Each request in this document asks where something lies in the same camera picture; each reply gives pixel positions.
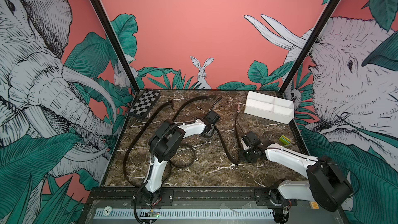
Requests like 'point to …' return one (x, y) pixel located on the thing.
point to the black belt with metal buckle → (237, 140)
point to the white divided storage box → (279, 109)
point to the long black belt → (167, 102)
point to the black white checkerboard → (144, 104)
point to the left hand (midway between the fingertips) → (206, 126)
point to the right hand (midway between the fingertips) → (238, 156)
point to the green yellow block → (284, 139)
